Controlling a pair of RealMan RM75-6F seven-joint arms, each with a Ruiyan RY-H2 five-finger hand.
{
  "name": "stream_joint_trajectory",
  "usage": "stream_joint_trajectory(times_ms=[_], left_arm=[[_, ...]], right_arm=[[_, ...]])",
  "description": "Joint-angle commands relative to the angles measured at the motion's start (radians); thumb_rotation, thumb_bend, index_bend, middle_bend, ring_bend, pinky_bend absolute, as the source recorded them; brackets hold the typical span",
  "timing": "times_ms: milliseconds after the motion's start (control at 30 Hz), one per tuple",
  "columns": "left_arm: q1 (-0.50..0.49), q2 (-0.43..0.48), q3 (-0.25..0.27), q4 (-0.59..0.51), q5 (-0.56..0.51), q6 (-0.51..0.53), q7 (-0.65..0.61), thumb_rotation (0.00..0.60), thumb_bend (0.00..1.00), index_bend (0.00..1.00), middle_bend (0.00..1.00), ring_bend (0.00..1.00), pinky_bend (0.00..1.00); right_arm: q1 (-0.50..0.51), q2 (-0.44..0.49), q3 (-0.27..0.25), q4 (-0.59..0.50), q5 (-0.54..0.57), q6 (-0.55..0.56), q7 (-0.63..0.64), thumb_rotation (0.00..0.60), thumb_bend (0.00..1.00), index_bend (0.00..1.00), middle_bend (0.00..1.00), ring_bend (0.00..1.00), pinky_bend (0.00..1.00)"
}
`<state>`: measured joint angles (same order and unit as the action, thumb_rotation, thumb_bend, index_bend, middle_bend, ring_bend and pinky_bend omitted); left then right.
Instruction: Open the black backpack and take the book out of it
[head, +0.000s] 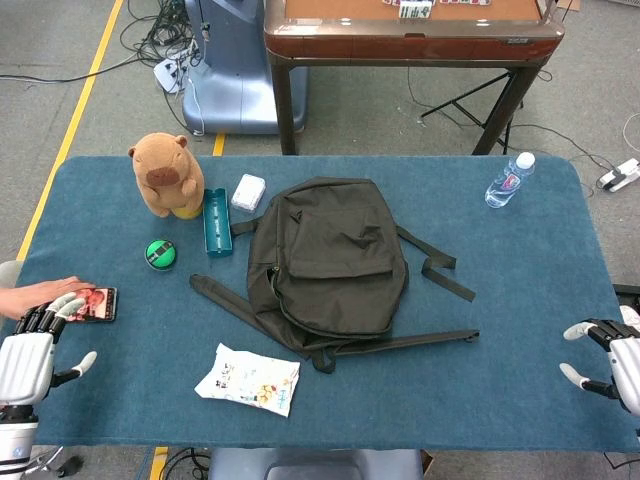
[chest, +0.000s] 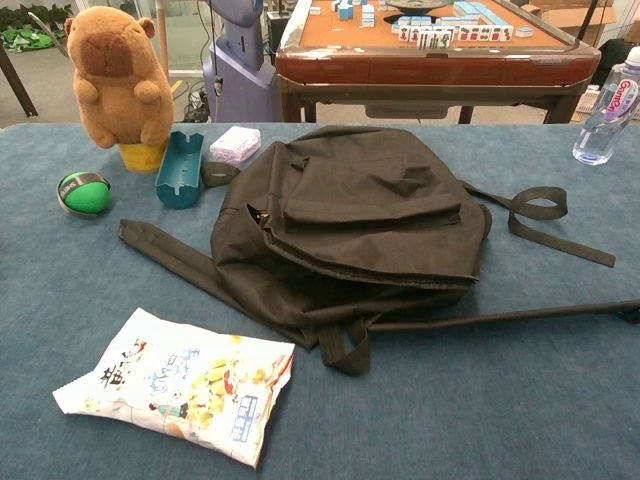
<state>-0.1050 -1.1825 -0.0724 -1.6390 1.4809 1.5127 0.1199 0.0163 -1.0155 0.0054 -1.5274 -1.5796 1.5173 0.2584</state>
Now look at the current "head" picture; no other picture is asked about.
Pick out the white power strip with plugs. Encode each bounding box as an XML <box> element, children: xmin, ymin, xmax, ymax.
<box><xmin>152</xmin><ymin>47</ymin><xmax>199</xmax><ymax>94</ymax></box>

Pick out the black floor cable tangle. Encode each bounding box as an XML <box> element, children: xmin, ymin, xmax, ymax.
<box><xmin>124</xmin><ymin>0</ymin><xmax>201</xmax><ymax>66</ymax></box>

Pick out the brown capybara plush toy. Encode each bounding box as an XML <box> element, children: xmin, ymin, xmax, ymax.
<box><xmin>127</xmin><ymin>132</ymin><xmax>205</xmax><ymax>219</ymax></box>

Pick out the yellow cup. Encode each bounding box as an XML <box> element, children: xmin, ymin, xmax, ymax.
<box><xmin>172</xmin><ymin>201</ymin><xmax>204</xmax><ymax>221</ymax></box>

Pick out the blue grey machine pedestal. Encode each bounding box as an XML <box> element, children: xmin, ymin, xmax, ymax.
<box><xmin>181</xmin><ymin>0</ymin><xmax>310</xmax><ymax>135</ymax></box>

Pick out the teal open pencil box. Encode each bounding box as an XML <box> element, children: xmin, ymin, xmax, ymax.
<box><xmin>202</xmin><ymin>187</ymin><xmax>235</xmax><ymax>258</ymax></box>

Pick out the blue felt table cloth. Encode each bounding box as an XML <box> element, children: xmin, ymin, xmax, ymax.
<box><xmin>0</xmin><ymin>154</ymin><xmax>640</xmax><ymax>449</ymax></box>

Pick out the green black ball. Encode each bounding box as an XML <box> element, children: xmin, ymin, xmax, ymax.
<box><xmin>144</xmin><ymin>238</ymin><xmax>178</xmax><ymax>272</ymax></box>

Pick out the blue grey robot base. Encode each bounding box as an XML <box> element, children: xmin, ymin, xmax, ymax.
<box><xmin>208</xmin><ymin>448</ymin><xmax>425</xmax><ymax>480</ymax></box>

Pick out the white shoe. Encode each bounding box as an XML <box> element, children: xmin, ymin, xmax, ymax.
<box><xmin>619</xmin><ymin>304</ymin><xmax>640</xmax><ymax>334</ymax></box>

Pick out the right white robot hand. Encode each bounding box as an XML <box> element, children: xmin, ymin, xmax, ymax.
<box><xmin>558</xmin><ymin>318</ymin><xmax>640</xmax><ymax>416</ymax></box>

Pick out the white clear card box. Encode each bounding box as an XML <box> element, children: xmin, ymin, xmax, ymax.
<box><xmin>230</xmin><ymin>173</ymin><xmax>267</xmax><ymax>214</ymax></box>

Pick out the black fabric backpack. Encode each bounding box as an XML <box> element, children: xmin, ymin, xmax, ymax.
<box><xmin>189</xmin><ymin>177</ymin><xmax>480</xmax><ymax>375</ymax></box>

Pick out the mahjong tile row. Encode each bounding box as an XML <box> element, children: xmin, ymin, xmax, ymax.
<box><xmin>398</xmin><ymin>0</ymin><xmax>434</xmax><ymax>20</ymax></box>

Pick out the bare person hand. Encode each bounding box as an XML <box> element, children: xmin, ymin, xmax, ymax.
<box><xmin>0</xmin><ymin>276</ymin><xmax>96</xmax><ymax>321</ymax></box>

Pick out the black smartphone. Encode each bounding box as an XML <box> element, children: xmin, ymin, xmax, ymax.
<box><xmin>64</xmin><ymin>287</ymin><xmax>119</xmax><ymax>324</ymax></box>

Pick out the white power strip black plug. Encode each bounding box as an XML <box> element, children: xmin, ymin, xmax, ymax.
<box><xmin>597</xmin><ymin>158</ymin><xmax>640</xmax><ymax>193</ymax></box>

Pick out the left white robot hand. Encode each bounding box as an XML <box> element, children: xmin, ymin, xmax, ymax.
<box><xmin>0</xmin><ymin>292</ymin><xmax>99</xmax><ymax>406</ymax></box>

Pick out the clear plastic water bottle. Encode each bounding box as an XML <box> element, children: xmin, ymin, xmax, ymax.
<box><xmin>484</xmin><ymin>151</ymin><xmax>537</xmax><ymax>210</ymax></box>

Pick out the brown mahjong table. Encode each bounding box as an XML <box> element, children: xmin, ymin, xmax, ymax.
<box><xmin>263</xmin><ymin>0</ymin><xmax>566</xmax><ymax>156</ymax></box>

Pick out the white printed snack bag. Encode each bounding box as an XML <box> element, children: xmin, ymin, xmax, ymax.
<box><xmin>194</xmin><ymin>342</ymin><xmax>302</xmax><ymax>419</ymax></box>

